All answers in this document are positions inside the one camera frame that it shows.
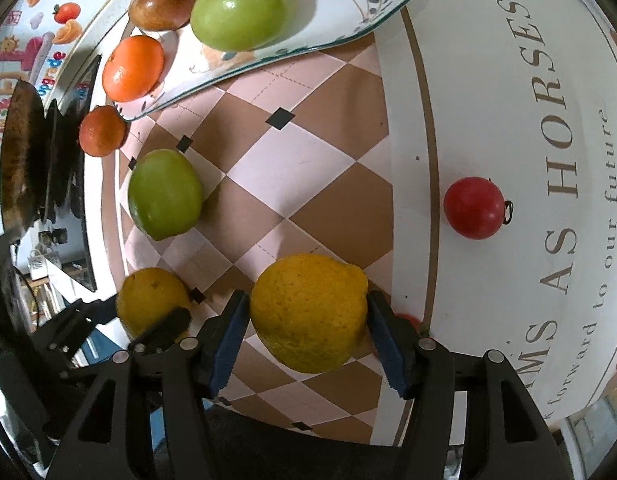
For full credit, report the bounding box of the dark red-orange tangerine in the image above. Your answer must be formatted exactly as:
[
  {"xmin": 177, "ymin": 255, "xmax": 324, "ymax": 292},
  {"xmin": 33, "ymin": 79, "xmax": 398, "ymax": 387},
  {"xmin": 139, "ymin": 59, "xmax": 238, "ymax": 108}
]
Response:
[{"xmin": 78, "ymin": 105, "xmax": 127, "ymax": 157}]

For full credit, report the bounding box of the brown-red apple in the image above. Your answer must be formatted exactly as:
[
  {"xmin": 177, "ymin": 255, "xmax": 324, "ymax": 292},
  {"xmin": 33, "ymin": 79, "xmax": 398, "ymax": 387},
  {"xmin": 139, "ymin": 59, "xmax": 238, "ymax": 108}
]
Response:
[{"xmin": 128, "ymin": 0, "xmax": 196, "ymax": 32}]

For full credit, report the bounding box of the orange tangerine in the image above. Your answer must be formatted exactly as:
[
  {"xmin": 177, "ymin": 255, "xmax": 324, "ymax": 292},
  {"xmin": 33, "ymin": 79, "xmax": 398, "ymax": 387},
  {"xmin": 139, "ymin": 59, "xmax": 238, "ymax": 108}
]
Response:
[{"xmin": 102, "ymin": 35, "xmax": 165, "ymax": 103}]

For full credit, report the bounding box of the red cherry tomato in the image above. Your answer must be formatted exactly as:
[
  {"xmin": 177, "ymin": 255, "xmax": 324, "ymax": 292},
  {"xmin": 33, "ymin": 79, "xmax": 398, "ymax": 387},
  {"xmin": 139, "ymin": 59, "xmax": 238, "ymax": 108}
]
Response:
[
  {"xmin": 397, "ymin": 313, "xmax": 421, "ymax": 333},
  {"xmin": 443, "ymin": 177, "xmax": 515, "ymax": 240}
]

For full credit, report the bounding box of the black gas stove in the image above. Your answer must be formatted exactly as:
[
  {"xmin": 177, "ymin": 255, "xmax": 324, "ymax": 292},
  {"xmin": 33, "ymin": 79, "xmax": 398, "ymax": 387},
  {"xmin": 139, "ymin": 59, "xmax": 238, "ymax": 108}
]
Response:
[{"xmin": 38, "ymin": 56, "xmax": 101, "ymax": 292}]

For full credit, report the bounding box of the checkered horses table mat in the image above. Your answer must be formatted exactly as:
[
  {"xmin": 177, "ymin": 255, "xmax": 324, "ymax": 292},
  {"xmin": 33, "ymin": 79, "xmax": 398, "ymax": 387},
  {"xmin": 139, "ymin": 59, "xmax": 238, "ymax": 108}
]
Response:
[{"xmin": 103, "ymin": 0, "xmax": 617, "ymax": 438}]

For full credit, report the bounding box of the oval floral ceramic plate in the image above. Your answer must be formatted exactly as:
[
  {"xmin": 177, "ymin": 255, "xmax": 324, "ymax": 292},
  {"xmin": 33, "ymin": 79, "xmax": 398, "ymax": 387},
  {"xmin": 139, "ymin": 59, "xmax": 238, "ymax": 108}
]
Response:
[{"xmin": 115, "ymin": 0, "xmax": 412, "ymax": 122}]

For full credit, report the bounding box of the colourful wall sticker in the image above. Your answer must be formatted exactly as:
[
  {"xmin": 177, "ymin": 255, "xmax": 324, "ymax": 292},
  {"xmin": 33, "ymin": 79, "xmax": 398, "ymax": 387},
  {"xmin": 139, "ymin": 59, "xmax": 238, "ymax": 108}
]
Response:
[{"xmin": 0, "ymin": 0, "xmax": 83, "ymax": 144}]

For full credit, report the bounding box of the green apple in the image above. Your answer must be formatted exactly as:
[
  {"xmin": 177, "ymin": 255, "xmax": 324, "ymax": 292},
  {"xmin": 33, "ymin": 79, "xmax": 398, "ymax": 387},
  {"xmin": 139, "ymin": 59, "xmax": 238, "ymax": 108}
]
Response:
[
  {"xmin": 127, "ymin": 148, "xmax": 203, "ymax": 240},
  {"xmin": 190, "ymin": 0, "xmax": 296, "ymax": 52}
]

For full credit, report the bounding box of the yellow citrus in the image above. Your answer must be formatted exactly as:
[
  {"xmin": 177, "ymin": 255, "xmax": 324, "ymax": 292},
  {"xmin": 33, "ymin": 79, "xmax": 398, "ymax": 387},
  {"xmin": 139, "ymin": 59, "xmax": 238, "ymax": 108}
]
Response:
[
  {"xmin": 116, "ymin": 268, "xmax": 191, "ymax": 339},
  {"xmin": 250, "ymin": 254, "xmax": 368, "ymax": 374}
]

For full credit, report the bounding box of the black frying pan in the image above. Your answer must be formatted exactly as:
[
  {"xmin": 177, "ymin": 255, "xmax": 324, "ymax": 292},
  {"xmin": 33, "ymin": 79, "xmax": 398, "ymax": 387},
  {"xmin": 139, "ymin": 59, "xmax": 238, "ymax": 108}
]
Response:
[{"xmin": 0, "ymin": 80, "xmax": 48, "ymax": 240}]

